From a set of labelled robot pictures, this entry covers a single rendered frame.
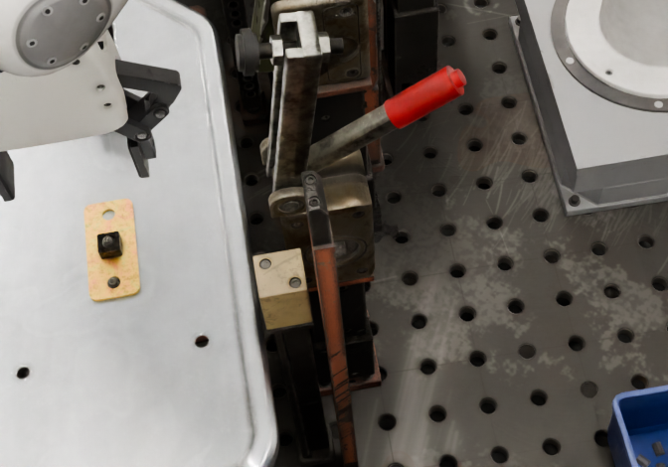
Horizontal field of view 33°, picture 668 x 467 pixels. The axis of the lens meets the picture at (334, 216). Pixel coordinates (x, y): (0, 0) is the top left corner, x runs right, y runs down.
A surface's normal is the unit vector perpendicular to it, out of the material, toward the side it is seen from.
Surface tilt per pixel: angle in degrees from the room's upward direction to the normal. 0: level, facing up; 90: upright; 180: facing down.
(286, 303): 90
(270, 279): 0
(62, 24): 88
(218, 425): 0
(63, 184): 0
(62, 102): 92
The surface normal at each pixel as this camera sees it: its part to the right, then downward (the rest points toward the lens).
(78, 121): 0.23, 0.88
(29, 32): 0.37, 0.68
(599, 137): -0.08, -0.51
